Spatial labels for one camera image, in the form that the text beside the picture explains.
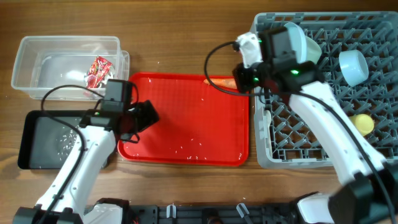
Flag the light blue plate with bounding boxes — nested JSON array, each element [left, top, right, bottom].
[[284, 22, 307, 63]]

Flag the rice and peanut shells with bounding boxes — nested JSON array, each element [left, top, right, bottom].
[[57, 127, 78, 157]]

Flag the black waste tray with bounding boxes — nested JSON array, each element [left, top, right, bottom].
[[17, 110, 80, 170]]

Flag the crumpled white tissue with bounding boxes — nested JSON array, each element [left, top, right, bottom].
[[85, 66, 116, 89]]

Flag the red snack wrapper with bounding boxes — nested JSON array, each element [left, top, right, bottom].
[[85, 56, 113, 88]]

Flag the white plastic spoon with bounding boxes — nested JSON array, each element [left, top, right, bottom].
[[264, 110, 272, 138]]

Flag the clear plastic bin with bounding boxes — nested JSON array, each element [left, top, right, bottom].
[[11, 35, 130, 100]]

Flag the orange carrot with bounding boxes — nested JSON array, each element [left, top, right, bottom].
[[210, 78, 237, 90]]

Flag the green bowl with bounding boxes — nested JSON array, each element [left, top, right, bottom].
[[305, 37, 322, 64]]

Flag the red serving tray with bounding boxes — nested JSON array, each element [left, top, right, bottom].
[[118, 72, 249, 167]]

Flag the black mounting rail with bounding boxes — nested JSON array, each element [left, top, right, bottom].
[[128, 203, 303, 224]]

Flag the light blue bowl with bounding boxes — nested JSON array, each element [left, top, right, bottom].
[[338, 50, 369, 86]]

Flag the grey dishwasher rack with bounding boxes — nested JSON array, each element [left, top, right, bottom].
[[251, 11, 397, 169]]

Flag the yellow plastic cup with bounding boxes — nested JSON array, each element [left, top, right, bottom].
[[349, 114, 374, 136]]

